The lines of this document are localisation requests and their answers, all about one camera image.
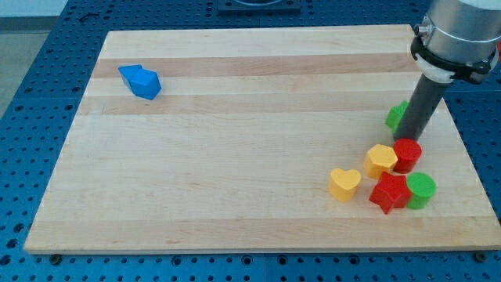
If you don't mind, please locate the green cylinder block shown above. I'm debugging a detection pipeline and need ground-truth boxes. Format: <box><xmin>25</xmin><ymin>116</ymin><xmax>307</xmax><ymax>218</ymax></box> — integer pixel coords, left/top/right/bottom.
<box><xmin>406</xmin><ymin>172</ymin><xmax>437</xmax><ymax>210</ymax></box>

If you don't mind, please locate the yellow heart block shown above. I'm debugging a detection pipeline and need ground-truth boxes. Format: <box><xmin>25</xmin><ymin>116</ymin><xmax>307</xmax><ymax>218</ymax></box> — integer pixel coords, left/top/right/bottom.
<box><xmin>328</xmin><ymin>168</ymin><xmax>362</xmax><ymax>202</ymax></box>

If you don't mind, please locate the blue pentagon block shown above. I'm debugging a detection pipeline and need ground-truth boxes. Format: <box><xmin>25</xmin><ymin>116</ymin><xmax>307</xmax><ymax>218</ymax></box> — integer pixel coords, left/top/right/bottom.
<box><xmin>128</xmin><ymin>69</ymin><xmax>161</xmax><ymax>100</ymax></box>

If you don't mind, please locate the blue cube block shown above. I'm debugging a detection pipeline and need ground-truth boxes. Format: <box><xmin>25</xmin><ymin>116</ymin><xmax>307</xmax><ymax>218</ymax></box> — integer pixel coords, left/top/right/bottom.
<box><xmin>117</xmin><ymin>64</ymin><xmax>142</xmax><ymax>89</ymax></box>

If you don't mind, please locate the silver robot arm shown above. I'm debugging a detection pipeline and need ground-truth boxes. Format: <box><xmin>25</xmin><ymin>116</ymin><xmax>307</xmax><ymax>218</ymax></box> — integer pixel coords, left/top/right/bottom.
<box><xmin>410</xmin><ymin>0</ymin><xmax>500</xmax><ymax>84</ymax></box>

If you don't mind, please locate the yellow hexagon block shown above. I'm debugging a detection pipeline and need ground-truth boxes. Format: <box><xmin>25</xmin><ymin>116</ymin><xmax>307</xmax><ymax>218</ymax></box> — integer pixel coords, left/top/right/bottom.
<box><xmin>363</xmin><ymin>144</ymin><xmax>398</xmax><ymax>179</ymax></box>

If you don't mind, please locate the red star block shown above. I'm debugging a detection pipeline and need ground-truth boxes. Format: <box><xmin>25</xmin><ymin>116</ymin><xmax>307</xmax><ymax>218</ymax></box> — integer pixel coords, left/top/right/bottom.
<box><xmin>369</xmin><ymin>172</ymin><xmax>413</xmax><ymax>215</ymax></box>

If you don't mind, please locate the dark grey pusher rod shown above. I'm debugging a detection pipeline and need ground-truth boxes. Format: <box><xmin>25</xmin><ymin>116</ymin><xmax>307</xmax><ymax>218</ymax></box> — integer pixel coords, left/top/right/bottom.
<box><xmin>393</xmin><ymin>74</ymin><xmax>450</xmax><ymax>141</ymax></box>

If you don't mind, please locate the green star block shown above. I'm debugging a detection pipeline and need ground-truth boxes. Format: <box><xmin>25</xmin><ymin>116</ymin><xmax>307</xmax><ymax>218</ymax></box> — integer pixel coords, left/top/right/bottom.
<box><xmin>385</xmin><ymin>100</ymin><xmax>408</xmax><ymax>133</ymax></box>

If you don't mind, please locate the wooden board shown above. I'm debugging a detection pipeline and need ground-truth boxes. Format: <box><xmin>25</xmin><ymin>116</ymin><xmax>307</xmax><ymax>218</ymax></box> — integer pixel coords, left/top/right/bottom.
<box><xmin>24</xmin><ymin>24</ymin><xmax>500</xmax><ymax>255</ymax></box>

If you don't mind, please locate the red cylinder block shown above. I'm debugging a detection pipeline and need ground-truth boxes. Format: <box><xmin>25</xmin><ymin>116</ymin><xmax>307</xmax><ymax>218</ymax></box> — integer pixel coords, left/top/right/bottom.
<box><xmin>393</xmin><ymin>139</ymin><xmax>423</xmax><ymax>174</ymax></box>

